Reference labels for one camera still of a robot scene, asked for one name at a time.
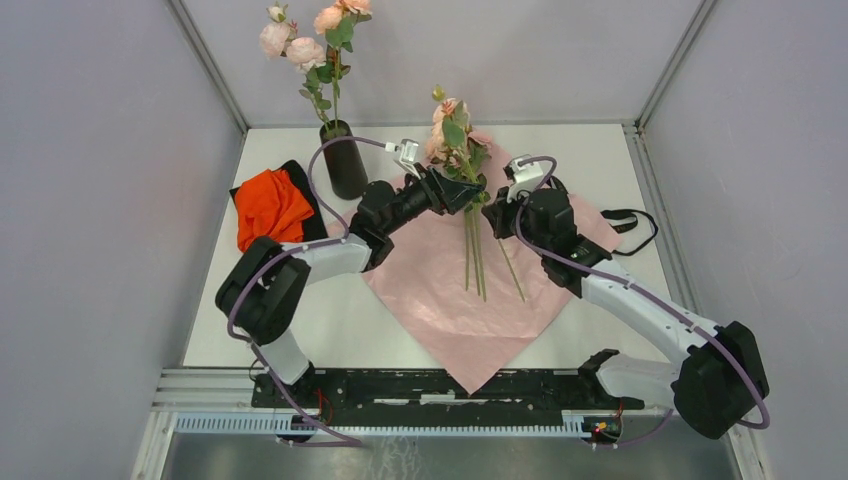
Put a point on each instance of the black cloth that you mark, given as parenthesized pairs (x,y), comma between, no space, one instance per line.
(313,228)

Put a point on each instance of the pink rose stem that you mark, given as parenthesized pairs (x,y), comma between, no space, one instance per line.
(335,24)
(280,39)
(452,150)
(513,275)

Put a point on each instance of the pink wrapping paper sheet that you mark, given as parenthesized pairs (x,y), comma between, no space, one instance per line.
(414,310)

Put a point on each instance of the black cylindrical vase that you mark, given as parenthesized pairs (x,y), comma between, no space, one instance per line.
(344,164)

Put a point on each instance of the white slotted cable duct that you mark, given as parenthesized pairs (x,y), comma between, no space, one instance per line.
(282,424)

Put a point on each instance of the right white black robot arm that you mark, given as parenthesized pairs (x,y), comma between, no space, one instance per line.
(712,375)

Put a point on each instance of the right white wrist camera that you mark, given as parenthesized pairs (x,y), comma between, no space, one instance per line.
(524,175)

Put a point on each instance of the pink rose stem in vase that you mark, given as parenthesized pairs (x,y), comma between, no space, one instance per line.
(335,24)

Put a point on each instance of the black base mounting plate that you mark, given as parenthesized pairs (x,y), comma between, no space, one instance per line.
(433,398)

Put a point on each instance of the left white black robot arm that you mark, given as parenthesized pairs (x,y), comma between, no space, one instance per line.
(260,296)

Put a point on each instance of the orange cloth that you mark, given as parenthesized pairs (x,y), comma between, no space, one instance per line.
(270,204)

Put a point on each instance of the black ribbon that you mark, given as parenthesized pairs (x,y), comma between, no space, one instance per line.
(626,220)

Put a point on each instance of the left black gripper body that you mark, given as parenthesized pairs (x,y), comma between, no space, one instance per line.
(419,195)

